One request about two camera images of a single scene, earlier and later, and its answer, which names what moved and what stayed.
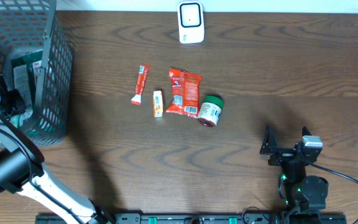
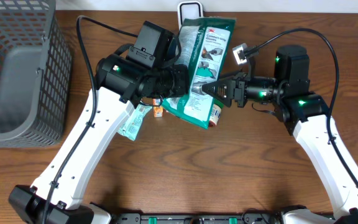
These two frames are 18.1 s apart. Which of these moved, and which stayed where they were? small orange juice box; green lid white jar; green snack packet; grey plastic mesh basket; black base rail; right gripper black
Moved: right gripper black; green snack packet
Stayed: grey plastic mesh basket; small orange juice box; black base rail; green lid white jar
